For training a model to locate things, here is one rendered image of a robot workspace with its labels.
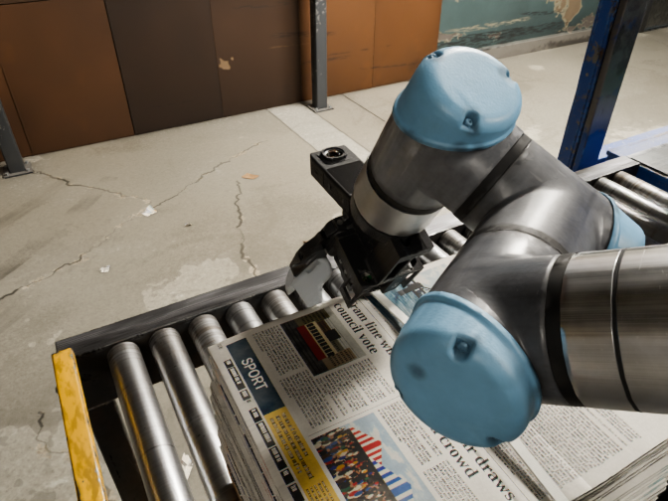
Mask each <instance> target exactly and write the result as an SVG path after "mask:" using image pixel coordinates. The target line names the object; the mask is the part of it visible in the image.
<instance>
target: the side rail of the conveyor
mask: <svg viewBox="0 0 668 501"><path fill-rule="evenodd" d="M639 166H640V163H639V162H636V161H634V160H632V159H630V158H628V157H625V156H620V157H617V158H614V159H611V160H608V161H605V162H602V163H599V164H596V165H593V166H590V167H587V168H584V169H582V170H579V171H576V172H575V173H576V174H577V175H579V176H580V177H581V178H582V179H584V180H585V181H586V182H588V183H589V184H590V185H591V186H593V185H594V183H595V182H596V181H597V180H598V179H600V178H602V177H605V178H607V179H609V180H611V179H612V178H613V176H614V175H615V174H616V173H618V172H620V171H624V172H626V173H628V174H630V175H632V176H634V177H636V174H637V171H638V168H639ZM465 228H466V226H465V225H464V224H462V223H461V222H460V221H459V220H458V219H457V218H455V217H454V216H453V215H452V213H448V214H444V215H441V216H438V217H435V218H434V219H433V220H432V221H431V223H430V224H429V225H428V226H427V227H426V228H425V230H426V232H427V234H428V236H429V237H430V239H431V240H432V241H433V242H434V243H435V244H436V245H437V246H438V241H439V239H440V237H441V236H442V235H443V234H444V233H445V232H447V231H449V230H456V231H457V232H458V233H460V234H461V235H462V236H463V232H464V230H465ZM289 269H290V265H288V266H285V267H282V268H279V269H276V270H273V271H270V272H266V273H263V274H260V275H257V276H254V277H251V278H248V279H245V280H242V281H239V282H236V283H233V284H230V285H227V286H224V287H221V288H218V289H215V290H212V291H209V292H205V293H202V294H199V295H196V296H193V297H190V298H187V299H184V300H181V301H178V302H175V303H172V304H169V305H166V306H163V307H160V308H157V309H154V310H151V311H147V312H144V313H141V314H138V315H135V316H132V317H129V318H126V319H123V320H120V321H117V322H114V323H111V324H108V325H105V326H102V327H99V328H96V329H93V330H90V331H86V332H84V333H81V334H78V335H75V336H72V337H69V338H66V339H63V340H60V341H57V342H55V347H56V352H59V351H62V350H65V349H68V348H72V349H73V350H74V353H75V356H76V361H77V365H78V369H79V374H80V378H81V382H82V387H83V394H84V399H85V403H86V407H87V409H91V408H94V407H96V406H99V405H101V404H104V403H107V402H109V401H112V400H115V399H117V398H118V395H117V392H116V388H115V385H114V381H113V378H112V375H111V372H110V369H109V365H108V362H107V353H108V351H109V350H110V349H111V348H112V347H113V346H115V345H117V344H119V343H122V342H132V343H135V344H136V345H138V347H139V349H140V352H141V354H142V357H143V360H144V363H145V365H146V368H147V371H148V374H149V376H150V379H151V382H152V385H154V384H157V383H159V382H162V378H161V376H160V373H159V370H158V368H157V365H156V363H155V360H154V357H153V355H152V352H151V350H150V347H149V339H150V337H151V336H152V335H153V334H154V333H155V332H156V331H158V330H160V329H163V328H174V329H176V330H177V331H178V332H179V334H180V336H181V339H182V341H183V343H184V345H185V347H186V350H187V352H188V354H189V356H190V358H191V361H192V363H193V365H194V367H195V369H196V368H199V367H201V366H204V363H203V361H202V359H201V357H200V355H199V353H198V351H197V349H196V347H195V345H194V343H193V340H192V338H191V336H190V334H189V332H188V328H189V325H190V323H191V322H192V321H193V320H194V319H195V318H196V317H198V316H200V315H204V314H210V315H213V316H214V317H216V319H217V321H218V322H219V324H220V326H221V328H222V330H223V332H224V333H225V335H226V337H227V339H228V338H230V337H233V336H235V335H234V333H233V331H232V329H231V327H230V326H229V324H228V322H227V320H226V313H227V311H228V309H229V308H230V307H231V306H232V305H234V304H236V303H238V302H248V303H249V304H250V305H251V306H252V308H253V309H254V311H255V312H256V314H257V315H258V317H259V319H260V320H261V322H262V323H263V324H264V323H267V322H270V321H269V320H268V318H267V317H266V315H265V314H264V312H263V311H262V309H261V307H260V304H261V301H262V299H263V298H264V297H265V296H266V295H267V294H268V293H269V292H271V291H273V290H282V291H284V292H285V294H286V295H287V292H286V290H285V282H286V277H287V273H288V271H289ZM287 296H288V298H289V299H290V300H291V302H292V303H293V305H294V306H295V307H296V309H297V310H298V311H300V310H303V308H302V306H301V305H300V304H299V302H298V301H297V300H296V298H295V297H294V291H293V292H292V293H291V294H289V295H287Z"/></svg>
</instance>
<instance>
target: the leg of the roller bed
mask: <svg viewBox="0 0 668 501"><path fill-rule="evenodd" d="M87 412H88V416H89V421H90V425H91V429H92V433H93V435H94V438H95V440H96V442H97V445H98V447H99V449H100V452H101V454H102V456H103V459H104V461H105V463H106V466H107V468H108V470H109V473H110V475H111V477H112V480H113V482H114V484H115V487H116V489H117V491H118V494H119V496H120V498H121V501H148V498H147V494H146V491H145V488H144V484H143V481H142V477H141V474H140V470H139V467H138V464H137V460H136V457H135V453H134V450H133V447H132V443H131V440H130V437H129V434H128V431H127V428H126V426H125V423H124V420H123V417H122V415H121V412H120V409H119V407H118V404H117V401H116V399H115V400H112V401H109V402H107V403H104V404H101V405H99V406H96V407H94V408H91V409H88V410H87Z"/></svg>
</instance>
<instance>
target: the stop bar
mask: <svg viewBox="0 0 668 501"><path fill-rule="evenodd" d="M51 356H52V362H53V367H54V373H55V378H56V384H57V386H56V387H55V390H56V393H57V394H58V395H59V400H60V406H61V411H62V416H63V422H64V427H65V433H66V438H67V444H68V449H69V455H70V460H71V466H72V471H73V477H74V482H75V487H76V492H77V498H78V501H108V499H107V494H106V490H105V486H104V481H103V477H102V473H101V468H100V464H99V460H98V455H97V451H96V447H95V442H94V438H93V434H92V429H91V425H90V421H89V416H88V412H87V407H86V403H85V399H84V391H83V387H82V382H81V378H80V374H79V369H78V365H77V361H76V356H75V353H74V350H73V349H72V348H68V349H65V350H62V351H59V352H56V353H53V354H52V355H51Z"/></svg>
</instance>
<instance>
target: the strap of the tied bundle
mask: <svg viewBox="0 0 668 501"><path fill-rule="evenodd" d="M369 293H370V294H371V295H373V296H374V297H375V298H376V299H377V300H378V301H379V302H380V303H381V304H382V305H383V306H384V307H385V308H386V309H387V310H388V311H390V312H391V313H392V314H393V315H394V316H395V317H396V318H397V319H398V320H399V321H400V322H401V323H402V324H403V325H405V323H406V322H407V320H408V319H409V318H408V317H407V315H406V314H405V313H404V312H403V311H401V310H400V309H399V308H398V307H397V306H396V305H395V304H394V303H393V302H392V301H391V300H389V299H388V298H387V297H386V296H385V295H384V294H383V293H382V292H381V291H380V290H379V291H373V292H369ZM508 443H509V445H510V446H511V447H512V449H513V450H514V451H515V452H516V454H517V455H518V456H519V457H520V459H521V460H522V461H523V462H524V464H525V465H526V466H527V468H528V469H529V470H530V471H531V473H532V474H533V475H534V476H535V478H536V479H537V480H538V482H539V483H540V484H541V485H542V487H543V488H544V489H545V490H546V492H547V493H548V494H549V496H550V497H551V498H552V499H553V501H569V500H568V498H567V497H566V496H565V495H564V493H563V492H562V491H561V490H560V488H559V487H558V486H557V485H556V484H555V482H554V481H553V480H552V479H551V477H550V476H549V475H548V474H547V472H546V471H545V470H544V469H543V467H542V466H541V465H540V464H539V462H538V461H537V460H536V459H535V457H534V456H533V455H532V454H531V452H530V451H529V450H528V449H527V448H526V446H525V445H524V444H523V443H522V441H521V440H520V439H519V438H516V439H515V440H513V441H510V442H508Z"/></svg>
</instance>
